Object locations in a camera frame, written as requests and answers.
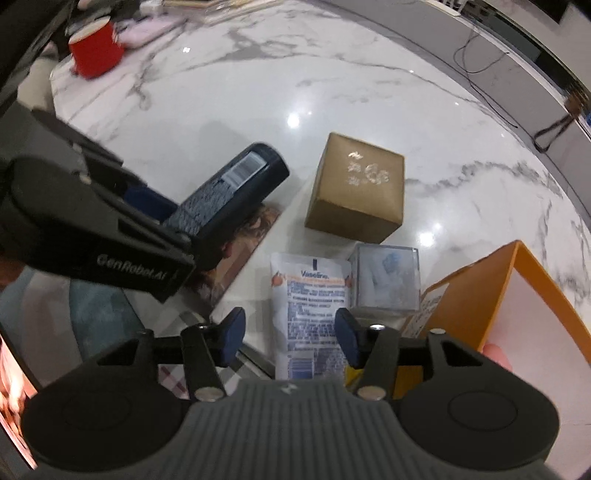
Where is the red cup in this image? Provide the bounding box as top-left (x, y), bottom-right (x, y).
top-left (68, 16), bottom-right (125, 80)

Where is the pink rounded object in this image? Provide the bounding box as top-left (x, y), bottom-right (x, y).
top-left (482, 342), bottom-right (514, 372)

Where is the teal rug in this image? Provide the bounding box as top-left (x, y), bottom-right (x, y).
top-left (0, 268), bottom-right (141, 370)

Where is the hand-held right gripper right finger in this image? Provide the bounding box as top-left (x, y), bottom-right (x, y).
top-left (335, 308), bottom-right (485, 401)

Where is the brown flat packet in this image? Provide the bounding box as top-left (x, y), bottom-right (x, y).
top-left (185, 203), bottom-right (282, 310)

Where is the brown cardboard box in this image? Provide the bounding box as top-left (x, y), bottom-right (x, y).
top-left (305, 132), bottom-right (406, 244)

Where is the clear plastic box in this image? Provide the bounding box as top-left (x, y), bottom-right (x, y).
top-left (346, 242), bottom-right (422, 317)

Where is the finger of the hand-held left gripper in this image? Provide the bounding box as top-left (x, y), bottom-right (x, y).
top-left (117, 215), bottom-right (198, 267)
top-left (32, 110), bottom-right (179, 225)

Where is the dark navy bottle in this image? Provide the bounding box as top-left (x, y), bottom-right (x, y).
top-left (163, 142), bottom-right (291, 273)

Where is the black strap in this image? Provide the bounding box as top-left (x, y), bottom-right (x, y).
top-left (533, 110), bottom-right (583, 151)

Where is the orange cardboard box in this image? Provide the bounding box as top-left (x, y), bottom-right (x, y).
top-left (402, 240), bottom-right (591, 368)

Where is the black cable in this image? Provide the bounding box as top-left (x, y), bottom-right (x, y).
top-left (452, 23), bottom-right (525, 132)

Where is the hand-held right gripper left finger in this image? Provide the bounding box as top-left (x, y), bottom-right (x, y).
top-left (95, 307), bottom-right (246, 402)

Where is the white lotion tube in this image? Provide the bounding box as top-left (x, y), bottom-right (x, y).
top-left (269, 251), bottom-right (356, 381)

